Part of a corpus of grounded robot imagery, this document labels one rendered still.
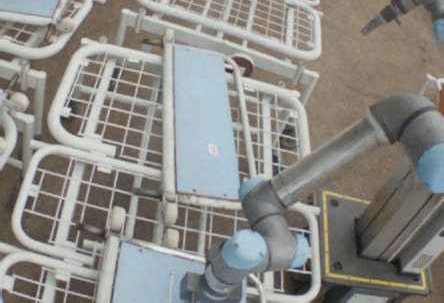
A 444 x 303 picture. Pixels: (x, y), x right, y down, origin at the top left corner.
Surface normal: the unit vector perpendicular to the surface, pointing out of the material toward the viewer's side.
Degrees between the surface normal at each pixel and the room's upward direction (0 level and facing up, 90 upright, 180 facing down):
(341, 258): 0
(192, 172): 1
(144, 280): 5
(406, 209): 90
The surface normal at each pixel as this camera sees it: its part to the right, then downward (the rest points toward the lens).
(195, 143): 0.29, -0.68
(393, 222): -0.08, 0.69
